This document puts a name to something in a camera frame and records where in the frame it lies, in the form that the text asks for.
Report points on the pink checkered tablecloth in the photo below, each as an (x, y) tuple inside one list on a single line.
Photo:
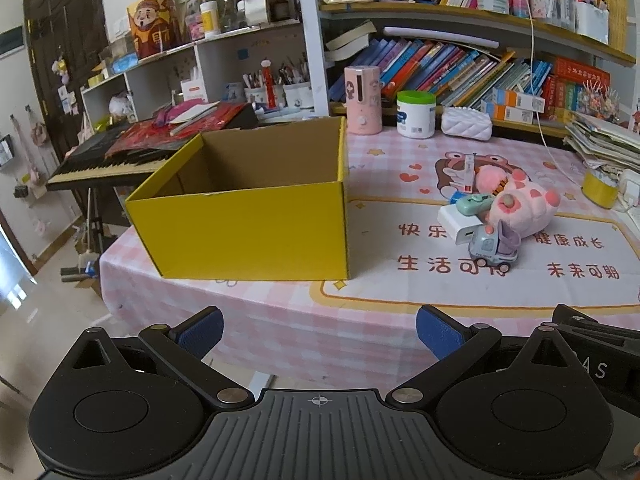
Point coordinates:
[(362, 332)]

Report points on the yellow tape roll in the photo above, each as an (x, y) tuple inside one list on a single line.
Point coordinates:
[(600, 188)]

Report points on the stack of papers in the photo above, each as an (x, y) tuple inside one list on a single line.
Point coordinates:
[(603, 145)]

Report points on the white jar green lid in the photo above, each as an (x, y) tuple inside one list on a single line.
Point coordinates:
[(416, 114)]

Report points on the white cubby shelf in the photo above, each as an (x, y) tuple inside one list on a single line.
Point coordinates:
[(205, 67)]

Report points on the dark wooden door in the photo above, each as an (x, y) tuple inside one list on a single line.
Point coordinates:
[(64, 39)]

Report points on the white organizer box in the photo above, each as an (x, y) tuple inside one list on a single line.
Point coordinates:
[(592, 22)]

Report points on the white quilted purse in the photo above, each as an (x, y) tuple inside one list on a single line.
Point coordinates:
[(465, 122)]

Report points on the white bookshelf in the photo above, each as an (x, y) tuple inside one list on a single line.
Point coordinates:
[(507, 30)]

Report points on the fortune god paper bag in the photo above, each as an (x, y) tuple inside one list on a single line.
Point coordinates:
[(154, 27)]

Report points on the pink cylindrical humidifier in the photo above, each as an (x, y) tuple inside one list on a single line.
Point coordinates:
[(363, 100)]

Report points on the white charger block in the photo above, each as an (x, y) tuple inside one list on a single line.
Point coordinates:
[(458, 227)]

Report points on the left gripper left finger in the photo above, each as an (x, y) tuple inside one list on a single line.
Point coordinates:
[(181, 349)]

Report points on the green toy camera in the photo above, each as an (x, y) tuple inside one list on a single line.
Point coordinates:
[(474, 205)]

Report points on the blue small toy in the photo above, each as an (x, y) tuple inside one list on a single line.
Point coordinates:
[(454, 198)]

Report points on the red papers pile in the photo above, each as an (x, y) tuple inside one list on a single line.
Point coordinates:
[(150, 136)]

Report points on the black electronic keyboard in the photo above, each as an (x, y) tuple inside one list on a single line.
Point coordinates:
[(88, 167)]

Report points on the white yellow bottle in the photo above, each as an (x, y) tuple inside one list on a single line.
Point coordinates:
[(210, 19)]

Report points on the yellow cardboard box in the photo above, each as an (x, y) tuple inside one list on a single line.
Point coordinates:
[(264, 204)]

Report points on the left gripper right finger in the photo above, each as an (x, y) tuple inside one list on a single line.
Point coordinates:
[(458, 349)]

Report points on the white pen holder cups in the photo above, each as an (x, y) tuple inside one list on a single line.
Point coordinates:
[(286, 95)]

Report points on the pink plush pig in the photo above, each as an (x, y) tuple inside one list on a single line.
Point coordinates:
[(524, 205)]

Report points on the grey toy truck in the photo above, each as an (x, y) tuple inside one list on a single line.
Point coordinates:
[(495, 247)]

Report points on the red box set books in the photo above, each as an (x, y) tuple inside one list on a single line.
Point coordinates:
[(573, 86)]

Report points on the orange white box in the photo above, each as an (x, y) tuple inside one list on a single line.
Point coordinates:
[(522, 101)]

